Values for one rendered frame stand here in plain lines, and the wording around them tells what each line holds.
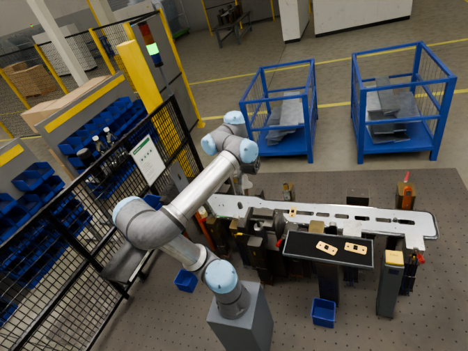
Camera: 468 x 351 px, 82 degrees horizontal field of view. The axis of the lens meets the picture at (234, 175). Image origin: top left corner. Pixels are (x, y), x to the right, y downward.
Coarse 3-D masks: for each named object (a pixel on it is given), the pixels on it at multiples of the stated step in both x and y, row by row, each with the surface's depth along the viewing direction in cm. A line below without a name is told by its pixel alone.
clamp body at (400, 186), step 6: (402, 186) 148; (396, 192) 153; (402, 192) 145; (414, 192) 143; (396, 198) 152; (402, 198) 145; (414, 198) 142; (396, 204) 152; (402, 222) 157; (408, 222) 155
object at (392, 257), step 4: (388, 252) 111; (392, 252) 110; (396, 252) 110; (400, 252) 109; (388, 256) 109; (392, 256) 109; (396, 256) 108; (400, 256) 108; (388, 260) 108; (392, 260) 108; (396, 260) 107; (400, 260) 107; (392, 264) 108; (396, 264) 107; (400, 264) 106
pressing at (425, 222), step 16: (224, 208) 179; (272, 208) 168; (288, 208) 165; (304, 208) 161; (320, 208) 158; (336, 208) 155; (352, 208) 153; (368, 208) 150; (384, 208) 148; (304, 224) 152; (368, 224) 142; (384, 224) 140; (400, 224) 137; (416, 224) 135; (432, 224) 133; (432, 240) 128
